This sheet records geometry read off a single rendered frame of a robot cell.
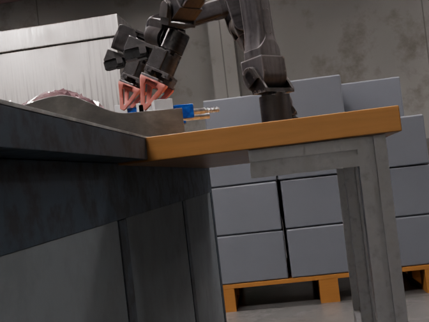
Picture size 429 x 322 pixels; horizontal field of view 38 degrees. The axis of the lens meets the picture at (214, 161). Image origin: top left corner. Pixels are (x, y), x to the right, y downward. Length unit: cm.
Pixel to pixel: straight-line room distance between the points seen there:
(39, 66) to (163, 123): 355
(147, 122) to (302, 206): 230
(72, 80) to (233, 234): 180
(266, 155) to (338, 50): 686
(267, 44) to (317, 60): 652
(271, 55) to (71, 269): 68
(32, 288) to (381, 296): 56
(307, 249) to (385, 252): 238
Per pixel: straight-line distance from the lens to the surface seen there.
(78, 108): 114
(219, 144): 98
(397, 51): 788
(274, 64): 128
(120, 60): 184
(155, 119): 114
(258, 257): 339
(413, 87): 784
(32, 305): 66
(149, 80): 149
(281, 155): 100
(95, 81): 449
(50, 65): 463
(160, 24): 156
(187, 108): 122
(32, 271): 67
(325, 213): 338
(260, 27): 129
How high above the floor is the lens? 72
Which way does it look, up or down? 2 degrees up
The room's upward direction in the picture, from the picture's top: 7 degrees counter-clockwise
